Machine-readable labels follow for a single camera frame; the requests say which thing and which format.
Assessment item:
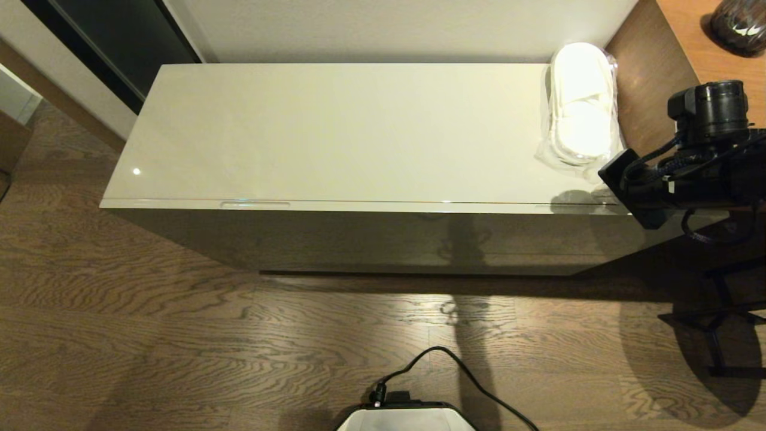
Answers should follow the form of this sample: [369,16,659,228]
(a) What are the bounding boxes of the bagged white slippers showing straps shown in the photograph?
[534,42,626,180]

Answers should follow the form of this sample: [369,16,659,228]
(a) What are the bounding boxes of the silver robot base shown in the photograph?
[335,402,479,431]

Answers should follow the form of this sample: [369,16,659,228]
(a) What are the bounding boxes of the glossy cream drawer cabinet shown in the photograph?
[99,63,728,276]

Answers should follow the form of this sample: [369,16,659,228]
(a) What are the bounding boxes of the brown wooden desk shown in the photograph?
[604,0,766,180]

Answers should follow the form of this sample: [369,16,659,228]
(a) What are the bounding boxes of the dark glass vase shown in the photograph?
[710,0,766,58]

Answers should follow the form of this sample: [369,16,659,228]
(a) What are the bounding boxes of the dark glass door panel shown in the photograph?
[21,0,202,116]

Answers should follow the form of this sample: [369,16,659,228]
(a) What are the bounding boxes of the brown wooden furniture piece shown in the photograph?
[0,111,32,175]

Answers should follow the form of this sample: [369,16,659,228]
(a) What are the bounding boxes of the white furniture corner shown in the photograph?
[0,63,44,126]

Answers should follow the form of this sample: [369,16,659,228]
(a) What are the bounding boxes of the black power cable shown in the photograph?
[369,346,539,431]

